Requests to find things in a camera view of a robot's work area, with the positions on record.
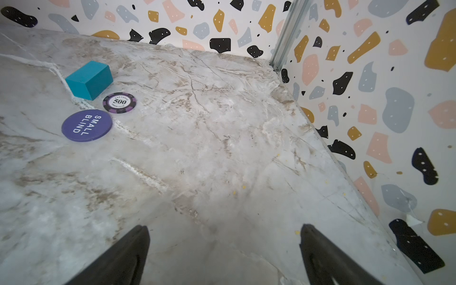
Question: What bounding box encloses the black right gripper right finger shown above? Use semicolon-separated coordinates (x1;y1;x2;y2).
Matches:
300;224;381;285

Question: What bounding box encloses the purple small blind disc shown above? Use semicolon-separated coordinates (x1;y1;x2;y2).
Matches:
61;109;113;143

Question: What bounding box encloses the teal rectangular block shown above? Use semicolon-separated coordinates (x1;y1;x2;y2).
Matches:
65;61;114;100

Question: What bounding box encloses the purple 500 poker chip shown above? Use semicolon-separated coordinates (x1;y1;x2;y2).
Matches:
103;92;137;114

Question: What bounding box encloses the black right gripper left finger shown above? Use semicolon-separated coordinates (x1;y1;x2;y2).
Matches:
67;225;150;285

